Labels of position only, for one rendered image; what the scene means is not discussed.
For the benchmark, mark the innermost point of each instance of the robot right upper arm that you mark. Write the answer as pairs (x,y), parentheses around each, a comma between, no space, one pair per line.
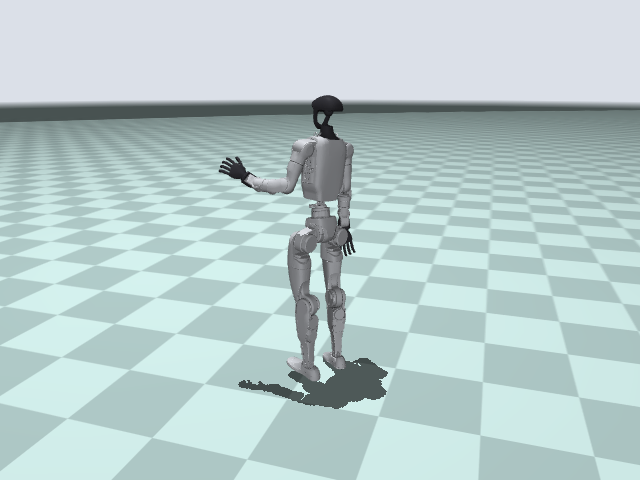
(346,185)

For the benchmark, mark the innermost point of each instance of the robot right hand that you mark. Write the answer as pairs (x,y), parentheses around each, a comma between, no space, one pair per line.
(349,239)

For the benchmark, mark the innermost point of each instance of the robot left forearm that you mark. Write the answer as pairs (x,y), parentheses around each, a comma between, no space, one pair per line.
(271,186)

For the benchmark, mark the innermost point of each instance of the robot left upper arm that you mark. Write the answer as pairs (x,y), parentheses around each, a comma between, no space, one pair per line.
(301,150)

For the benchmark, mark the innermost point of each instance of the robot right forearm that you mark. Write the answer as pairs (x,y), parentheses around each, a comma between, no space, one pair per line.
(344,205)

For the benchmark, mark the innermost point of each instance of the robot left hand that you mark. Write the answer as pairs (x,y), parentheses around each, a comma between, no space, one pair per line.
(237,171)

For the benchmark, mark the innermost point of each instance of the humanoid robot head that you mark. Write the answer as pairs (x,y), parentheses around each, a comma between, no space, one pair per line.
(327,104)

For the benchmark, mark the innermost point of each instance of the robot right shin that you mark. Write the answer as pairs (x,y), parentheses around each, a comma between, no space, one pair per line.
(336,319)

